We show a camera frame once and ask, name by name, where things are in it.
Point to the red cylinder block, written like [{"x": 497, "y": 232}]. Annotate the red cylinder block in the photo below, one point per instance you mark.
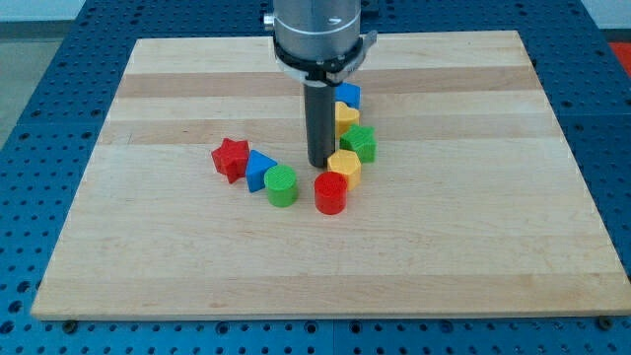
[{"x": 330, "y": 193}]

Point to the yellow hexagon block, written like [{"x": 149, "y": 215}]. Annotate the yellow hexagon block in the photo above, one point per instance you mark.
[{"x": 348, "y": 164}]

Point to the green cylinder block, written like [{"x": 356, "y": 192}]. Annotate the green cylinder block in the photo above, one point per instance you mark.
[{"x": 281, "y": 185}]

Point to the green star block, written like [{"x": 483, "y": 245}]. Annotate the green star block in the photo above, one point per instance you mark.
[{"x": 361, "y": 140}]

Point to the blue triangle block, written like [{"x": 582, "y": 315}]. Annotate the blue triangle block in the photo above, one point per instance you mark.
[{"x": 257, "y": 165}]

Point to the yellow heart block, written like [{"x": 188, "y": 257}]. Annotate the yellow heart block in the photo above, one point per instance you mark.
[{"x": 345, "y": 116}]

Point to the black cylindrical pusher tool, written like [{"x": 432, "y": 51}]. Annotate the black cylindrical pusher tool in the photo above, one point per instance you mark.
[{"x": 320, "y": 123}]

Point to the red star block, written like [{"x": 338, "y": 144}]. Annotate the red star block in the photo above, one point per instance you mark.
[{"x": 231, "y": 158}]

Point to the blue cube block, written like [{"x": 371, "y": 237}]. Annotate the blue cube block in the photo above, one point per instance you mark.
[{"x": 350, "y": 94}]

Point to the wooden board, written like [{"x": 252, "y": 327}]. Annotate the wooden board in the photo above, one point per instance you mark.
[{"x": 474, "y": 207}]

